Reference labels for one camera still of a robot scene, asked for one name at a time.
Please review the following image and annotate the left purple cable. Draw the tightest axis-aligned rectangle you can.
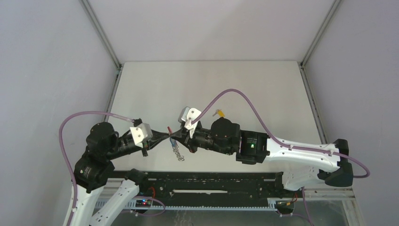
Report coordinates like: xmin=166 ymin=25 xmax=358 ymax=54
xmin=59 ymin=111 xmax=167 ymax=226

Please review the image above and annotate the blue tagged key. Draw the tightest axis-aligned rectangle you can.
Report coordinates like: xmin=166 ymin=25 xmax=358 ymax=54
xmin=170 ymin=139 xmax=177 ymax=149

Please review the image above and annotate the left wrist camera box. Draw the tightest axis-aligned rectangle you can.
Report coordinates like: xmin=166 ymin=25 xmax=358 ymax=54
xmin=130 ymin=123 xmax=153 ymax=148

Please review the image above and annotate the white cable duct strip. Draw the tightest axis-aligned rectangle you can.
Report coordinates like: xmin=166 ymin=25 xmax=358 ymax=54
xmin=95 ymin=199 xmax=295 ymax=211

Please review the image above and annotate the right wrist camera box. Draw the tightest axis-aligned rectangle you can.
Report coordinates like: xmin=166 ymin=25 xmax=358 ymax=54
xmin=178 ymin=106 xmax=201 ymax=129

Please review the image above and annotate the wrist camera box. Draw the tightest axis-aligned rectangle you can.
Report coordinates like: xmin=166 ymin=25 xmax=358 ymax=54
xmin=178 ymin=106 xmax=201 ymax=129
xmin=130 ymin=123 xmax=153 ymax=148

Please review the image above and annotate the small circuit board with leds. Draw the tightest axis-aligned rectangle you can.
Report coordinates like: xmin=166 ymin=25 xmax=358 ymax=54
xmin=135 ymin=199 xmax=152 ymax=208

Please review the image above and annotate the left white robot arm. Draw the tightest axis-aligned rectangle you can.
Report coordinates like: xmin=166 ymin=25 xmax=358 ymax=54
xmin=63 ymin=122 xmax=169 ymax=226

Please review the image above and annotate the purple cable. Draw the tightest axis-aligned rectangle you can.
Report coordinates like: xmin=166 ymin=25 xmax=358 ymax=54
xmin=191 ymin=89 xmax=371 ymax=226
xmin=59 ymin=111 xmax=167 ymax=226

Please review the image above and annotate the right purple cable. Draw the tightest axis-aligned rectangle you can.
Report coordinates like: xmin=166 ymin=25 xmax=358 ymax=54
xmin=191 ymin=89 xmax=371 ymax=226

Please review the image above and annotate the red tag keyring with chain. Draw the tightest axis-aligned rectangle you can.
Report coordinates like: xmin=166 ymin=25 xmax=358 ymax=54
xmin=167 ymin=126 xmax=184 ymax=161

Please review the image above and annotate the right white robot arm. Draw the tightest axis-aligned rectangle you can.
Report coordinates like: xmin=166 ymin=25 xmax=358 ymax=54
xmin=171 ymin=117 xmax=354 ymax=197

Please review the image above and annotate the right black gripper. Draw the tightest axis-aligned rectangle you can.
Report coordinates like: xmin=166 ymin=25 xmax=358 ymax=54
xmin=170 ymin=124 xmax=233 ymax=157

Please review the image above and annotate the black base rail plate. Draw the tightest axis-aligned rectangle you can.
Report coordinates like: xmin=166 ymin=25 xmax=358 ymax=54
xmin=106 ymin=169 xmax=305 ymax=207

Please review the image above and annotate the yellow tagged key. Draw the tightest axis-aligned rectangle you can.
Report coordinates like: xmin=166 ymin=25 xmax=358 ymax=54
xmin=212 ymin=109 xmax=225 ymax=117

